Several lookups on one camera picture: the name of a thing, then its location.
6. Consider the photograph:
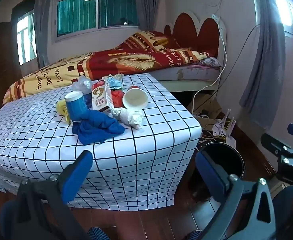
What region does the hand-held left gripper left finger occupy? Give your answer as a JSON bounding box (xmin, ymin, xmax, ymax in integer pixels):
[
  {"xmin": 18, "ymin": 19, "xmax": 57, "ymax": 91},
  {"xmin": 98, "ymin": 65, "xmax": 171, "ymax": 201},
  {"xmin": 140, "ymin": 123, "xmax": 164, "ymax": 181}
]
[{"xmin": 16, "ymin": 150, "xmax": 94, "ymax": 240}]

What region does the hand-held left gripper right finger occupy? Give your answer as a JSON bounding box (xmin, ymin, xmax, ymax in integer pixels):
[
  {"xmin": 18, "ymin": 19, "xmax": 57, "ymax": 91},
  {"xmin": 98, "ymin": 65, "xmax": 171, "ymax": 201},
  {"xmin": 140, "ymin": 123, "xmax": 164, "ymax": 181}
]
[{"xmin": 195, "ymin": 151, "xmax": 278, "ymax": 240}]

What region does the black trash bin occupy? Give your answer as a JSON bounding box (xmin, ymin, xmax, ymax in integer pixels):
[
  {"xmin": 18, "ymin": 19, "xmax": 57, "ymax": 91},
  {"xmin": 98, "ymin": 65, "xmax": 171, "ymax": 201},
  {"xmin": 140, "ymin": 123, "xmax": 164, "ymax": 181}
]
[{"xmin": 198, "ymin": 142, "xmax": 245, "ymax": 201}]

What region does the blue cloth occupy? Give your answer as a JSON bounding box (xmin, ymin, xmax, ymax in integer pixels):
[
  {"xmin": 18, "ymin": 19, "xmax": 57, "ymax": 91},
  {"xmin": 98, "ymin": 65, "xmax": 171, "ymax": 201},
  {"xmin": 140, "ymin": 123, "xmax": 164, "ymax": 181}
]
[{"xmin": 72, "ymin": 109, "xmax": 126, "ymax": 146}]

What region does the yellow bag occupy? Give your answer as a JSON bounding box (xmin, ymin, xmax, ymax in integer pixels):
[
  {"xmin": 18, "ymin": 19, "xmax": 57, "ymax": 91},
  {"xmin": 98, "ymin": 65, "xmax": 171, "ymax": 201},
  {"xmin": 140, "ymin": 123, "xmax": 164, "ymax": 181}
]
[{"xmin": 56, "ymin": 99, "xmax": 72, "ymax": 125}]

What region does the white tissue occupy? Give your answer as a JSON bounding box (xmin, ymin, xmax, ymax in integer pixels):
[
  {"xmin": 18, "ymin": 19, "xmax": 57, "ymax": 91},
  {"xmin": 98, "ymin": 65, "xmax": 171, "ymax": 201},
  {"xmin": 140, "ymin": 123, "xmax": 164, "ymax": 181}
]
[{"xmin": 112, "ymin": 107, "xmax": 145, "ymax": 131}]

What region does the white printed carton box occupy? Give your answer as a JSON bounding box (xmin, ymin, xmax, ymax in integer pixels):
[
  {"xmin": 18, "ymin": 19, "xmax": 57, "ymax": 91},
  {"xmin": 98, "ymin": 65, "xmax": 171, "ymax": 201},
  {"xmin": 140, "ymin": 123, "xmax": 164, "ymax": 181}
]
[{"xmin": 91, "ymin": 79, "xmax": 113, "ymax": 113}]

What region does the red plastic bag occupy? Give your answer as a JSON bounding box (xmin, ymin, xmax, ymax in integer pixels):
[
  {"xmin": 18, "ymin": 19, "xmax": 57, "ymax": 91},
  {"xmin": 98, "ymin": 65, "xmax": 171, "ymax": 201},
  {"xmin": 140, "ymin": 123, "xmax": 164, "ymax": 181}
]
[{"xmin": 111, "ymin": 88, "xmax": 126, "ymax": 110}]

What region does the clear plastic bag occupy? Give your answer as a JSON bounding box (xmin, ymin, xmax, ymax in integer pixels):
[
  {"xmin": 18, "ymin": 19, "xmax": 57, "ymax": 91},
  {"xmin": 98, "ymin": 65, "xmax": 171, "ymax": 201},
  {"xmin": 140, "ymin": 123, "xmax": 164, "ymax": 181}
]
[{"xmin": 72, "ymin": 76, "xmax": 93, "ymax": 92}]

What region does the red white paper cup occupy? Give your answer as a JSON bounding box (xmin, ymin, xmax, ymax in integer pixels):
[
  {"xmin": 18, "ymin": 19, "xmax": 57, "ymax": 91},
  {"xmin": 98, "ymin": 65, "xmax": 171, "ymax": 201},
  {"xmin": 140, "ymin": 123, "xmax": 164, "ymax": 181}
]
[{"xmin": 122, "ymin": 86, "xmax": 148, "ymax": 111}]

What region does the blue face mask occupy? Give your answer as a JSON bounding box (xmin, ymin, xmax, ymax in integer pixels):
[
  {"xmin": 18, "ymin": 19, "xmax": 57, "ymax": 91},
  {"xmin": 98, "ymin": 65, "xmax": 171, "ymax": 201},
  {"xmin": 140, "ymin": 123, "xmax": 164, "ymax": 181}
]
[{"xmin": 106, "ymin": 77, "xmax": 123, "ymax": 90}]

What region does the white router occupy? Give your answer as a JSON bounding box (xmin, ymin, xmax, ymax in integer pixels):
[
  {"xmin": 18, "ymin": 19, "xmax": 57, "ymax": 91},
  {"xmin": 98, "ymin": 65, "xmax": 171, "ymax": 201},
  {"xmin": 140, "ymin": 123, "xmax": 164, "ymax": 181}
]
[{"xmin": 212, "ymin": 108, "xmax": 237, "ymax": 138}]

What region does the striped slipper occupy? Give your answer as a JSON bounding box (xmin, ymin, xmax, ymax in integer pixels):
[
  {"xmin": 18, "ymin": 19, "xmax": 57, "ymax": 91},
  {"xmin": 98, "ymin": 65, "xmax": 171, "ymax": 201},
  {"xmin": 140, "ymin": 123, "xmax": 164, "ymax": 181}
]
[
  {"xmin": 186, "ymin": 230, "xmax": 202, "ymax": 240},
  {"xmin": 89, "ymin": 226, "xmax": 108, "ymax": 240}
]

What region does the cardboard box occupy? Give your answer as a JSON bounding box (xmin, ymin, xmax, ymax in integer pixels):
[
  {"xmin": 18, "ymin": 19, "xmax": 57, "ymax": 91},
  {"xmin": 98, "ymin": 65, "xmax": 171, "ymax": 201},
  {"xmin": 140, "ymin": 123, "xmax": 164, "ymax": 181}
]
[{"xmin": 186, "ymin": 97, "xmax": 223, "ymax": 121}]

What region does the grey curtain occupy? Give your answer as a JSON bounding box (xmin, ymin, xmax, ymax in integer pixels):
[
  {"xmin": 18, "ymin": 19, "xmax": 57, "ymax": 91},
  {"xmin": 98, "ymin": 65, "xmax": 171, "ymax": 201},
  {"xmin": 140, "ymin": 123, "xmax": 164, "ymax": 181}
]
[
  {"xmin": 239, "ymin": 0, "xmax": 287, "ymax": 131},
  {"xmin": 34, "ymin": 0, "xmax": 60, "ymax": 68},
  {"xmin": 133, "ymin": 0, "xmax": 160, "ymax": 31}
]

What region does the table with checkered cloth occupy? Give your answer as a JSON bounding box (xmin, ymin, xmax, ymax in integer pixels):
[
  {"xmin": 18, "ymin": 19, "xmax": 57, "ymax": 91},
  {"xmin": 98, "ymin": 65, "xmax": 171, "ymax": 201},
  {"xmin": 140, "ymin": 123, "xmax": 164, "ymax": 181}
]
[{"xmin": 0, "ymin": 73, "xmax": 202, "ymax": 212}]

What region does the person's left leg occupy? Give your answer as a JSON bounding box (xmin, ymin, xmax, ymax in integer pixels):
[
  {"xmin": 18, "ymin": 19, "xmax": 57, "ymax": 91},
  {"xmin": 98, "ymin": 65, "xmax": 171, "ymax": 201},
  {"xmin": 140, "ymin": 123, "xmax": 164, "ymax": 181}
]
[{"xmin": 0, "ymin": 199, "xmax": 20, "ymax": 231}]

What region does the floral pillow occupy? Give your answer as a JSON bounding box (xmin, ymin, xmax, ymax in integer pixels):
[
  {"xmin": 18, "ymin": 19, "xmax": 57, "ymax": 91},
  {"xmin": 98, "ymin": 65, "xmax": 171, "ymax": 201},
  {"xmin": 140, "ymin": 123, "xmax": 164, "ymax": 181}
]
[{"xmin": 203, "ymin": 57, "xmax": 222, "ymax": 67}]

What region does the lilac mattress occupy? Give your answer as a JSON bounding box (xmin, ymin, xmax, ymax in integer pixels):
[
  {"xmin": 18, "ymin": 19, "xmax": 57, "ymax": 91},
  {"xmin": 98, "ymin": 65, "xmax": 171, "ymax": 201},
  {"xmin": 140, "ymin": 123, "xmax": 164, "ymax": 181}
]
[{"xmin": 149, "ymin": 64, "xmax": 222, "ymax": 81}]

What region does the red white headboard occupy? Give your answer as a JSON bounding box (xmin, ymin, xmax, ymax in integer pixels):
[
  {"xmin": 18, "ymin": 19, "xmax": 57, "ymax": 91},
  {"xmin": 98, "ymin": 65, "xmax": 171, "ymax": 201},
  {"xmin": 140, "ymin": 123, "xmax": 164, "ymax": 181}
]
[{"xmin": 164, "ymin": 11, "xmax": 228, "ymax": 58}]

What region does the bed with red blanket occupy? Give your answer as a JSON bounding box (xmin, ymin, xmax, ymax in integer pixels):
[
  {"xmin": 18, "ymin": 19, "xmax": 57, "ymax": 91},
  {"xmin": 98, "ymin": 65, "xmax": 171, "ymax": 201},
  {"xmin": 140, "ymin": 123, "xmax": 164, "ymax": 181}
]
[{"xmin": 3, "ymin": 30, "xmax": 217, "ymax": 105}]

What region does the brown wooden door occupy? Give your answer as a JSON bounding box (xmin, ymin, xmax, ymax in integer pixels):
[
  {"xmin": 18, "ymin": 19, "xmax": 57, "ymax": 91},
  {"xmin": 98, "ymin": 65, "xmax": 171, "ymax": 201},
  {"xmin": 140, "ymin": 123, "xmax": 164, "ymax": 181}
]
[{"xmin": 0, "ymin": 21, "xmax": 23, "ymax": 93}]

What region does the red printed pillow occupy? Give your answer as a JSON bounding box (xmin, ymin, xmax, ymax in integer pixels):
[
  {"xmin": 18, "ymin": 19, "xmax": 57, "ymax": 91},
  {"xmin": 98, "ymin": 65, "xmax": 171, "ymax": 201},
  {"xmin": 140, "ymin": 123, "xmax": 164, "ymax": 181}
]
[{"xmin": 149, "ymin": 31, "xmax": 180, "ymax": 50}]

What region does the small bright window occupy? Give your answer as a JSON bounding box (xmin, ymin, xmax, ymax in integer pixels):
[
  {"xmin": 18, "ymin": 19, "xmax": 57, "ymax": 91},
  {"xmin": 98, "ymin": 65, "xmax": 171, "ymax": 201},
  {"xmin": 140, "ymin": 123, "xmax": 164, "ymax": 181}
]
[{"xmin": 16, "ymin": 10, "xmax": 37, "ymax": 65}]

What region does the large sliding window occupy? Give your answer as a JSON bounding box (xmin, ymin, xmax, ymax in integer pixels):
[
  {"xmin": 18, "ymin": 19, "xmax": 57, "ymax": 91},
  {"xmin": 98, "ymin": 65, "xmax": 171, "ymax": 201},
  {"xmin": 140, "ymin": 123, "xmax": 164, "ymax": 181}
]
[{"xmin": 53, "ymin": 0, "xmax": 140, "ymax": 40}]

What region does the white bed frame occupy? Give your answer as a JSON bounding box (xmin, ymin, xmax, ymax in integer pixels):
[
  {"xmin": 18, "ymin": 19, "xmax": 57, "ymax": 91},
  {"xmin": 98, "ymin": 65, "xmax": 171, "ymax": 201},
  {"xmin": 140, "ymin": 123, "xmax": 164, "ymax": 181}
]
[{"xmin": 159, "ymin": 78, "xmax": 221, "ymax": 93}]

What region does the thick white cable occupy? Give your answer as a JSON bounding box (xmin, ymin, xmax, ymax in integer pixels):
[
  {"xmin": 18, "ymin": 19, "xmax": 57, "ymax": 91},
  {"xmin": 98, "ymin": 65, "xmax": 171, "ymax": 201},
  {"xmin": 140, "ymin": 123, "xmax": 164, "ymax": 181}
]
[{"xmin": 192, "ymin": 15, "xmax": 228, "ymax": 113}]

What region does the thin grey cable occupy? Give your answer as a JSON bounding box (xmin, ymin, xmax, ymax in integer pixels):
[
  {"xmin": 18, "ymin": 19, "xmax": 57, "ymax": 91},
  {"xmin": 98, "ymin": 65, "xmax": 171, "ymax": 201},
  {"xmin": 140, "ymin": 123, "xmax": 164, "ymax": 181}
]
[{"xmin": 221, "ymin": 24, "xmax": 261, "ymax": 81}]

